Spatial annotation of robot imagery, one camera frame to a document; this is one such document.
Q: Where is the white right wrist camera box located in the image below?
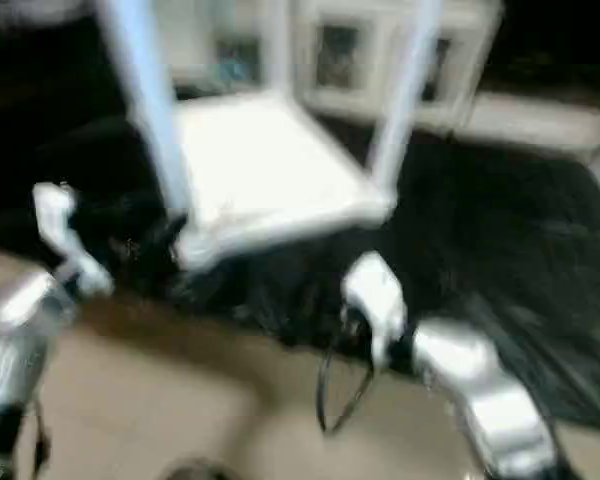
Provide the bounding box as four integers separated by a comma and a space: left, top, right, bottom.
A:
341, 251, 410, 367

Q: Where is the black mat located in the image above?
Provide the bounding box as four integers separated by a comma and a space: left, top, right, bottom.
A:
0, 112, 600, 432

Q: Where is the white drawer unit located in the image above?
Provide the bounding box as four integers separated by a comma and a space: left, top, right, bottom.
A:
466, 91, 600, 157

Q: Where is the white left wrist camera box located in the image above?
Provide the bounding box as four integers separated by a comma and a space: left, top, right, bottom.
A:
31, 181, 117, 297

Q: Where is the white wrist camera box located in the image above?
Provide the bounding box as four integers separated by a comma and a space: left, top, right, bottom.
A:
31, 181, 117, 297
341, 251, 410, 367

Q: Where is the white plastic table top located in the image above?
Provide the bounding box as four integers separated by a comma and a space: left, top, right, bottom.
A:
172, 92, 400, 272

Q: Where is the white glass-door cabinet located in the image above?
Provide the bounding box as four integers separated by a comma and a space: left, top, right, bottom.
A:
172, 0, 505, 132

